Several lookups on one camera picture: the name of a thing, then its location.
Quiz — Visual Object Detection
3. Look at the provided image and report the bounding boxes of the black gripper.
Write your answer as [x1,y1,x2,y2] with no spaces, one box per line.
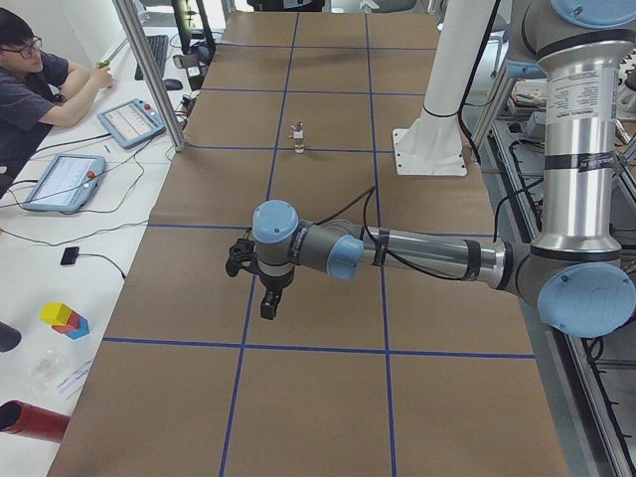
[258,273,295,322]

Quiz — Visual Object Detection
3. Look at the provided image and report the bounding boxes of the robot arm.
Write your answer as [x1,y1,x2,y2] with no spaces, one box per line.
[249,1,635,338]

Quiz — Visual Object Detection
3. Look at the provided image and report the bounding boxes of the small black box device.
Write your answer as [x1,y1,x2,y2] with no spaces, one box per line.
[60,246,80,266]

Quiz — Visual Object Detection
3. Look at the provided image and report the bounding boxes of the stacked coloured blocks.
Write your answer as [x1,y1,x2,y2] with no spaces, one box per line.
[40,302,89,340]

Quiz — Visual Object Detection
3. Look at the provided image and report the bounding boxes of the far blue teach pendant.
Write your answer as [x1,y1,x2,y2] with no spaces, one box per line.
[96,98,165,149]

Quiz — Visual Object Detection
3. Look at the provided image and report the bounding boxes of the blue teach pendant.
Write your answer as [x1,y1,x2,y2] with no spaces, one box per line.
[22,154,106,213]
[96,98,165,149]

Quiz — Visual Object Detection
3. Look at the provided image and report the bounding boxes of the near blue teach pendant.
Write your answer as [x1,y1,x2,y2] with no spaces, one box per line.
[22,154,106,213]

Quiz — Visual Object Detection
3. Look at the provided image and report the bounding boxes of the black computer mouse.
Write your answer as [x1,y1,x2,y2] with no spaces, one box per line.
[163,79,183,90]

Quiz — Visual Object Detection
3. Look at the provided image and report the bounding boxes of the black keyboard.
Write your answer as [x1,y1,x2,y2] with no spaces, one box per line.
[146,35,169,79]

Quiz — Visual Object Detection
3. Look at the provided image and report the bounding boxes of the red cylinder tube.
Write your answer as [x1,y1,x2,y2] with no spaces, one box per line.
[1,400,71,443]

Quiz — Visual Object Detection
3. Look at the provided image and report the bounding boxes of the seated person dark shirt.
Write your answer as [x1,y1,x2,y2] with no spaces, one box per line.
[1,8,113,192]

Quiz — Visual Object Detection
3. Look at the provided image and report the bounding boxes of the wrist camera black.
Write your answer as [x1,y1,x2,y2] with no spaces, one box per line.
[226,238,259,277]

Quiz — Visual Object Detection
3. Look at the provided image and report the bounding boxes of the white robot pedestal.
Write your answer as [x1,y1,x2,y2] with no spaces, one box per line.
[393,0,498,177]

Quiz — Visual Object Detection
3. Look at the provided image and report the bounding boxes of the aluminium frame rack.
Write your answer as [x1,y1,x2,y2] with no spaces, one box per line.
[471,19,636,477]

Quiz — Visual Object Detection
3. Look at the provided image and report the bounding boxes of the aluminium frame post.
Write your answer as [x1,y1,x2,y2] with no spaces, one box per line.
[112,0,186,152]

